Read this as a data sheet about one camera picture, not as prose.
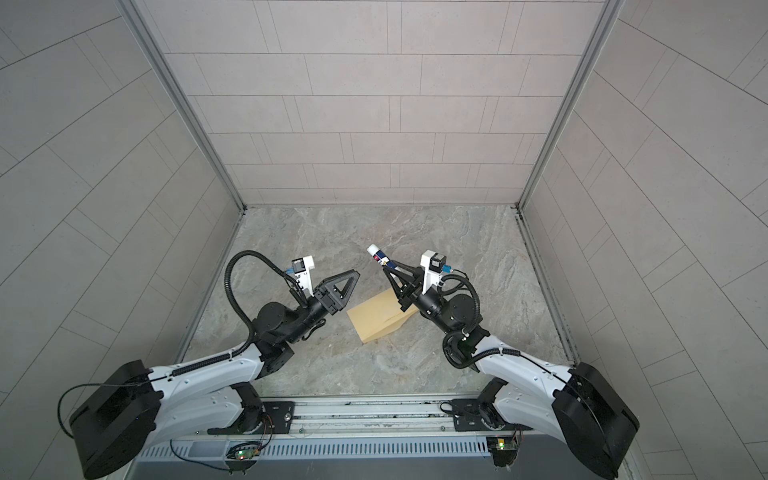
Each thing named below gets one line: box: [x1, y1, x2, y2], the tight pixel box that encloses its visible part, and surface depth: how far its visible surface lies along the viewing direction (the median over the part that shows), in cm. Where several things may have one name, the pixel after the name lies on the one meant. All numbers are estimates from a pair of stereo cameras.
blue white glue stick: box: [366, 244, 396, 269], surface depth 68 cm
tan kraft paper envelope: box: [346, 288, 420, 344], surface depth 88 cm
